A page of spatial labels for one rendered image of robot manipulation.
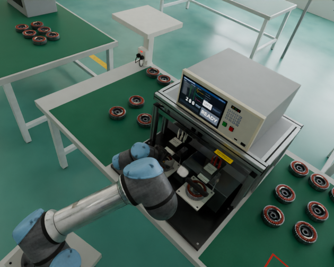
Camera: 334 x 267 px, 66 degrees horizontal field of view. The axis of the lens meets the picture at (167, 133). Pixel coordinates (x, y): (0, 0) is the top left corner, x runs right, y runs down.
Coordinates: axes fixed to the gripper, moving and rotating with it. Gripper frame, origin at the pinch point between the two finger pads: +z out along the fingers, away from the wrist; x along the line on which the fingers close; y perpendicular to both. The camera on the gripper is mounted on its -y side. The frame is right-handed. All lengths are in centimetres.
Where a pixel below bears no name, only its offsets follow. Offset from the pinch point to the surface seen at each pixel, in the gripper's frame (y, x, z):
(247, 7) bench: 213, 115, 196
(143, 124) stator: 8.9, 31.1, 9.8
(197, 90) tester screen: 39.8, -2.3, -26.4
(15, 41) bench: -3, 180, 3
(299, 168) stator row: 45, -58, 44
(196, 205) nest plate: -6.0, -29.7, -3.2
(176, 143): 13.1, -0.9, -4.9
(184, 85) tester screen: 38.9, 5.3, -25.3
